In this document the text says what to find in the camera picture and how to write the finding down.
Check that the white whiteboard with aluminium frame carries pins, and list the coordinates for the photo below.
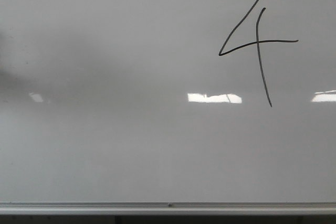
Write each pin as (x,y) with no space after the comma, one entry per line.
(168,107)

